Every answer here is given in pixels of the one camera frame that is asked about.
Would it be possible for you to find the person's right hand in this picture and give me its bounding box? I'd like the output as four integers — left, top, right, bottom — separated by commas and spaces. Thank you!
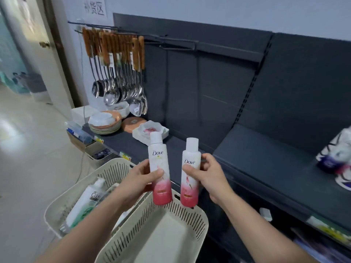
182, 153, 236, 207

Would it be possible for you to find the person's left hand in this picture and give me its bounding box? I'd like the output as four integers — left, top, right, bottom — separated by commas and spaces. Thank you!
115, 159, 165, 211

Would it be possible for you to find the Clear green pump bottle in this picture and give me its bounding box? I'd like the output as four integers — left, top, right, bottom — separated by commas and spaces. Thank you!
96, 183, 121, 206
60, 178, 106, 233

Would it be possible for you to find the cream slotted plastic basket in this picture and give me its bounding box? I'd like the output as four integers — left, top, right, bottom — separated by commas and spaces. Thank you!
94, 188, 210, 263
44, 158, 154, 240

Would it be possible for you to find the dark grey shelf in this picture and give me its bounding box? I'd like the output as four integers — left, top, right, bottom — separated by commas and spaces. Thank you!
82, 12, 351, 263

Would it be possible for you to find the Dove bottle blue bottom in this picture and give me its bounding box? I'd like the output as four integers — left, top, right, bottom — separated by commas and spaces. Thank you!
316, 150, 346, 174

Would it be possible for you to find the person's right forearm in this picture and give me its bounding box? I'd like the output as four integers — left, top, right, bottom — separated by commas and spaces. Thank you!
219, 191, 318, 263

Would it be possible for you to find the person's left forearm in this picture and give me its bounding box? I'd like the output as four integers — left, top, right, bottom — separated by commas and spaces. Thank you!
35, 190, 132, 263

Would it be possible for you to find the small cream slotted basket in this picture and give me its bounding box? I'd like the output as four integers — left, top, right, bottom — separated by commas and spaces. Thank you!
84, 141, 120, 169

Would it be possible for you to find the bunch of dark blue packets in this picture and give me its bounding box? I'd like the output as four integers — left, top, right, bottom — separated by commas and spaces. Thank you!
92, 148, 113, 160

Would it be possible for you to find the white square dish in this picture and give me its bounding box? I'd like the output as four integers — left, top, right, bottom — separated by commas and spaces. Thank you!
132, 126, 170, 146

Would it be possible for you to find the small white box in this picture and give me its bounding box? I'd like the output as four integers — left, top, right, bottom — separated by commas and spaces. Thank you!
259, 207, 273, 222

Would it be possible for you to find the orange dome bowl with sticker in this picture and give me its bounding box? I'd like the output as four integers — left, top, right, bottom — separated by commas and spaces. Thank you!
121, 117, 147, 134

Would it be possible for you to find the white floral bowl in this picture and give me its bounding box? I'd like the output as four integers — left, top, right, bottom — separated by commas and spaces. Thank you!
137, 120, 165, 140

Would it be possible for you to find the stack of orange cream plates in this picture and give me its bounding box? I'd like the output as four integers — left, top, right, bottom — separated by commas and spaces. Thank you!
87, 111, 122, 135

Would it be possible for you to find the brown cardboard tray box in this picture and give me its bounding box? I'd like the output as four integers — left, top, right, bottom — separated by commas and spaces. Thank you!
67, 131, 88, 152

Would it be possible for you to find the clear blue plastic box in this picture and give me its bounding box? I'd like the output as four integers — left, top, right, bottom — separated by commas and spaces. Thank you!
65, 120, 95, 144

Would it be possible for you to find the white ribbed scalloped bowl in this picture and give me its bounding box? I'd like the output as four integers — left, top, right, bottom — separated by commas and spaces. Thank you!
111, 101, 130, 119

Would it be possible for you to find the white plastic box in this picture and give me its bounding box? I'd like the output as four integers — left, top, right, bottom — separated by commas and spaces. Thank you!
71, 105, 99, 126

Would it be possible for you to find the row of hanging steel ladles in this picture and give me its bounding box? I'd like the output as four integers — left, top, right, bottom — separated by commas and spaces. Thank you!
68, 22, 148, 117

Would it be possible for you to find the pile of pastel small packets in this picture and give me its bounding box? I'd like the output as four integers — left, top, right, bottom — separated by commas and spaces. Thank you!
290, 227, 351, 263

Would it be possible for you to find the grey plastic bin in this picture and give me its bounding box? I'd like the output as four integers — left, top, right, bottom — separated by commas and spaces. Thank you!
20, 72, 51, 102

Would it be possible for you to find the cream wooden door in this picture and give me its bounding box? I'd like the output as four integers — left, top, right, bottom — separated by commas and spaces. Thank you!
8, 0, 75, 121

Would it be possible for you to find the blue cardboard display stand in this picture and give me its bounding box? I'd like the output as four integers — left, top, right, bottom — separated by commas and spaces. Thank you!
0, 13, 31, 95

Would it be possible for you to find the brown wooden door frame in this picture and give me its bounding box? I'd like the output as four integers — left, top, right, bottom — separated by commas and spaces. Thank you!
42, 0, 83, 108

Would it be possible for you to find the white paper wall sign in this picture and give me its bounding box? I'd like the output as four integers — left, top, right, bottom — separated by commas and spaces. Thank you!
81, 0, 107, 19

